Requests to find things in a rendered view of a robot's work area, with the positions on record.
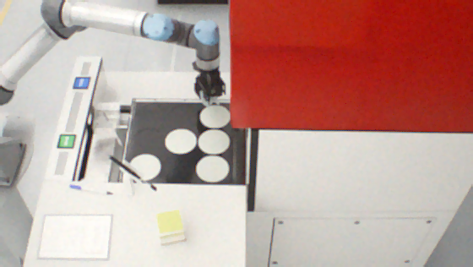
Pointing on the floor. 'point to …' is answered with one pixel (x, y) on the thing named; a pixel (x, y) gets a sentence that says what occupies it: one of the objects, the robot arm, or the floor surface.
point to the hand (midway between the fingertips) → (207, 101)
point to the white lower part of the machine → (343, 238)
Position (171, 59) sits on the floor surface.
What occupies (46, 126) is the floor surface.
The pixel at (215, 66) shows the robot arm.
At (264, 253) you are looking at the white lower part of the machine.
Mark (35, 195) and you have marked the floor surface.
